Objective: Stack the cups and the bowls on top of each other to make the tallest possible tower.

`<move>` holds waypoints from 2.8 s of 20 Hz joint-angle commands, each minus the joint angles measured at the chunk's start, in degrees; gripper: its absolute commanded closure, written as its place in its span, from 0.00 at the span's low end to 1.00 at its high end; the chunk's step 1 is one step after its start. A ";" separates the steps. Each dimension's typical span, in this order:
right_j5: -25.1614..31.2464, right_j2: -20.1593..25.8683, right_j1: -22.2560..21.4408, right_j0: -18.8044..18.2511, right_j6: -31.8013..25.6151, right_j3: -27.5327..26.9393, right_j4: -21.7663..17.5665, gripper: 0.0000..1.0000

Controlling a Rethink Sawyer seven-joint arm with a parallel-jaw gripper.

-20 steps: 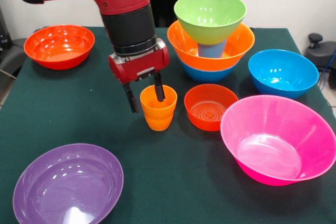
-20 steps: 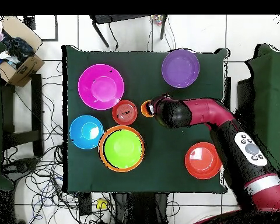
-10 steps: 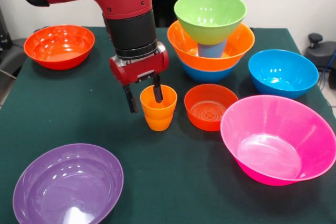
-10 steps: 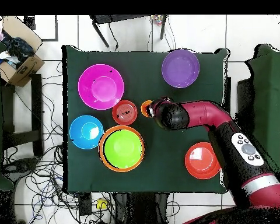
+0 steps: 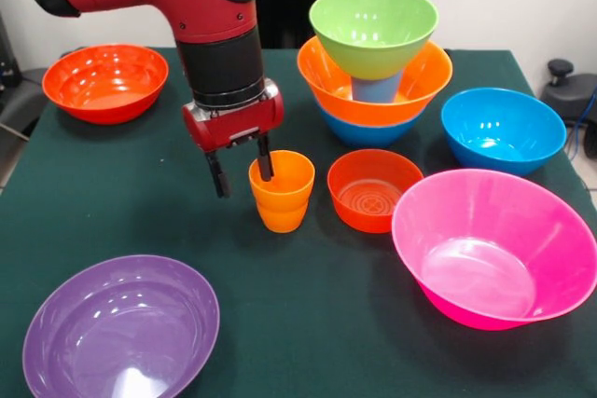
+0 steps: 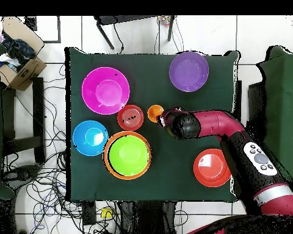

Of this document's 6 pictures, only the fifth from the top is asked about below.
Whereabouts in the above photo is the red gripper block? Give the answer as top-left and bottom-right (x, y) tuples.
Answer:
(181, 78), (285, 199)

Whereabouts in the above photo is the small red bowl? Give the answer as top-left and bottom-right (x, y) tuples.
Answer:
(326, 148), (424, 234)

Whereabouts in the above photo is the black pedestal foot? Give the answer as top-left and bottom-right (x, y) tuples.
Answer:
(539, 59), (597, 128)
(0, 66), (52, 147)

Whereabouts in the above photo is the black equipment box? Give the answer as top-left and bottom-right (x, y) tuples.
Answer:
(0, 13), (21, 89)

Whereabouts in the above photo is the blue cone-shaped bowl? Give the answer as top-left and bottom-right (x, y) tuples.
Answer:
(319, 99), (428, 148)

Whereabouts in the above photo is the purple bowl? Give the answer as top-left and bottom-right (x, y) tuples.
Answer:
(21, 254), (221, 398)

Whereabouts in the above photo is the blue cable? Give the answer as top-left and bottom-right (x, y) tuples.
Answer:
(565, 89), (597, 159)

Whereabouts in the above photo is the dark green table cloth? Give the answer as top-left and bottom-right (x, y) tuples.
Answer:
(0, 47), (597, 398)

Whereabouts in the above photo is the green bowl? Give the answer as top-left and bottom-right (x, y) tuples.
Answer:
(308, 0), (439, 81)

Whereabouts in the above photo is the blue cup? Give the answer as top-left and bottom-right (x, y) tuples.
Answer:
(351, 69), (405, 104)

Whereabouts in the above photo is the pink bowl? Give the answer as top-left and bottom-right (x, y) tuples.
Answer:
(390, 168), (597, 331)

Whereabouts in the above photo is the orange cup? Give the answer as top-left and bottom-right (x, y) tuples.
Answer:
(248, 149), (316, 213)
(256, 199), (309, 234)

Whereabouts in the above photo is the large orange bowl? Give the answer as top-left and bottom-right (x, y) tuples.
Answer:
(297, 35), (453, 128)

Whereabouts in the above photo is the large red-orange bowl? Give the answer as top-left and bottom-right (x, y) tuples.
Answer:
(41, 43), (170, 126)

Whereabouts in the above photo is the blue round bowl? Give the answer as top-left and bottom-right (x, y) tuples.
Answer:
(440, 87), (568, 177)

